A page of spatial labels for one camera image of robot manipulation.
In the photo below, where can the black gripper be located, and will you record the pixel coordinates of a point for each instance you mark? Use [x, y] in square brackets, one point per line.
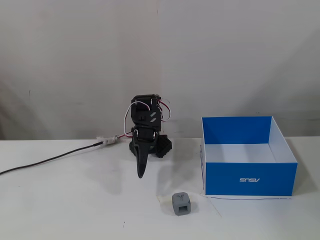
[143, 149]

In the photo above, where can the gray cube block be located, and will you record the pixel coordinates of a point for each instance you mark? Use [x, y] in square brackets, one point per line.
[181, 203]

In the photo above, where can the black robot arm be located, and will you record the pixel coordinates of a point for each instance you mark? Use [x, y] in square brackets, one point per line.
[143, 113]

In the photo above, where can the blue and white cardboard box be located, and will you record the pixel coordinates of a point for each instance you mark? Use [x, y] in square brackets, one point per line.
[250, 180]

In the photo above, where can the black ribbed table clamp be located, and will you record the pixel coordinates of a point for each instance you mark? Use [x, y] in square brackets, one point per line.
[165, 147]

